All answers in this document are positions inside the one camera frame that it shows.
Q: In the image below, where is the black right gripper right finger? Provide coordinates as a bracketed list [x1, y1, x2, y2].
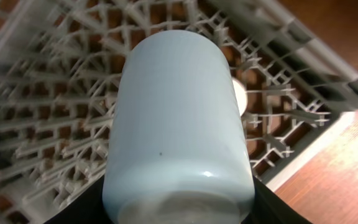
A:
[244, 176, 311, 224]

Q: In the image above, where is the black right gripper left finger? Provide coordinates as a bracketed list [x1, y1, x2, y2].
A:
[45, 176, 109, 224]

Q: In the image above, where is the light blue cup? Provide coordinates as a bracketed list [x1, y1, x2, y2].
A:
[103, 30, 255, 223]

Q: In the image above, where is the cream white cup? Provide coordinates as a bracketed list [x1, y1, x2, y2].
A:
[232, 78, 248, 116]

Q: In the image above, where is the grey dishwasher rack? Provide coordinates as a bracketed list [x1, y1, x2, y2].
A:
[0, 0, 358, 223]

